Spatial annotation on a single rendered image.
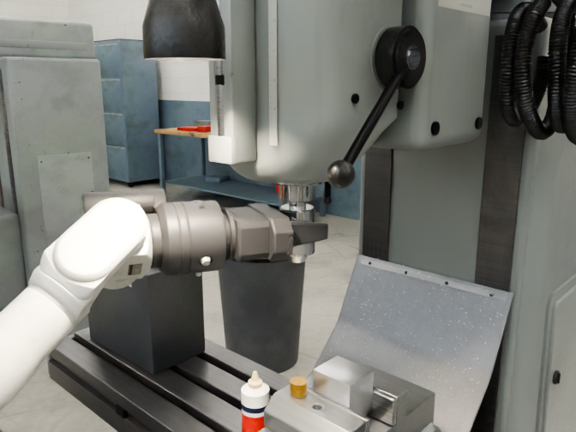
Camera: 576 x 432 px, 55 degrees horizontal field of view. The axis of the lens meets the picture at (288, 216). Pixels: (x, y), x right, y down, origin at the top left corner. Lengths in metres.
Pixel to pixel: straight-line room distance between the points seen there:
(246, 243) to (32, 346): 0.25
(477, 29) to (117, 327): 0.79
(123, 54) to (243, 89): 7.32
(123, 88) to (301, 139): 7.32
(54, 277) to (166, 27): 0.28
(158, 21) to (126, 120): 7.43
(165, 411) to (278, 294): 1.78
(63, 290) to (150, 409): 0.39
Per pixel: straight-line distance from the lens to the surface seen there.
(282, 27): 0.60
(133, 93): 7.97
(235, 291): 2.69
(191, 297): 1.03
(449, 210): 1.02
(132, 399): 0.98
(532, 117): 0.77
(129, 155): 7.96
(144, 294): 0.98
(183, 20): 0.48
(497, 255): 0.99
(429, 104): 0.73
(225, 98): 0.61
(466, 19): 0.81
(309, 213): 0.70
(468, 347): 1.01
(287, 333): 2.80
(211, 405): 0.94
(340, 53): 0.61
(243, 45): 0.61
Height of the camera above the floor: 1.43
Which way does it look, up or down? 14 degrees down
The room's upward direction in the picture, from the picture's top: straight up
